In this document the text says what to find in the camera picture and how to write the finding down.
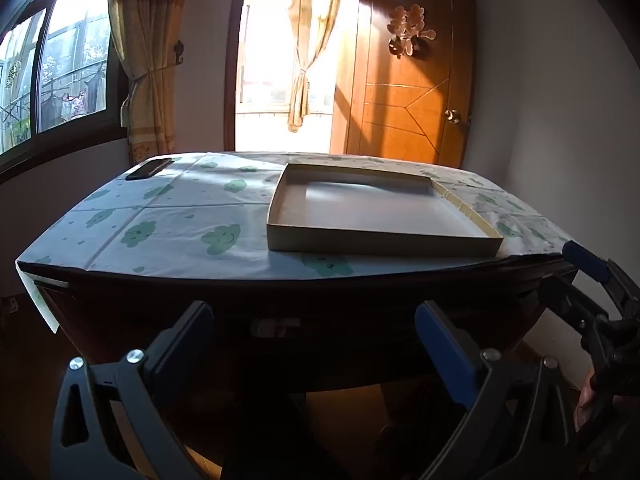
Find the shallow cardboard box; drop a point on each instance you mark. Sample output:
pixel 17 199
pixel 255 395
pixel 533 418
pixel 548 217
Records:
pixel 380 210

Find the curtain tieback wall hook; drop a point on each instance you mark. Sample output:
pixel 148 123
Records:
pixel 179 50

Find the tied balcony curtain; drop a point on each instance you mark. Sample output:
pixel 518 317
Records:
pixel 305 60

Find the dark framed window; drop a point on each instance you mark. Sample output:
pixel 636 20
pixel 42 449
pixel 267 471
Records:
pixel 70 60

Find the black smartphone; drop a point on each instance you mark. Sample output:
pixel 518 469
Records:
pixel 148 168

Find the golden door decoration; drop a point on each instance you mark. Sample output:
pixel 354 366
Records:
pixel 410 32

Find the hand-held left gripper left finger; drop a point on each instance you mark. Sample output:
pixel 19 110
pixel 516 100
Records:
pixel 185 340

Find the orange wooden door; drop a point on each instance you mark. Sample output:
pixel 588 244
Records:
pixel 410 100

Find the cloud print tablecloth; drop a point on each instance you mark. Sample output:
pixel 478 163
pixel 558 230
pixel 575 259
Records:
pixel 200 200

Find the round door knob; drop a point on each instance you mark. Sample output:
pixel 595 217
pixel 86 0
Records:
pixel 454 116

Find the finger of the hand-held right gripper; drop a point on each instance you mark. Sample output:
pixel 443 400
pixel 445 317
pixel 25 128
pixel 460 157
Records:
pixel 587 260
pixel 567 300

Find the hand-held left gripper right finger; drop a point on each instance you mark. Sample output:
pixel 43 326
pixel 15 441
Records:
pixel 445 355

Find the person's right hand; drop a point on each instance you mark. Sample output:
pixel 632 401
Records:
pixel 584 405

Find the dark wooden desk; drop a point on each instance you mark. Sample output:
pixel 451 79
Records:
pixel 350 290

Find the yellow checked curtain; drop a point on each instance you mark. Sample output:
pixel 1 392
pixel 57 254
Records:
pixel 150 35

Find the brown wooden door frame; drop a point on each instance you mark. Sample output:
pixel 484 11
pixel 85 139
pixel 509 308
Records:
pixel 231 85

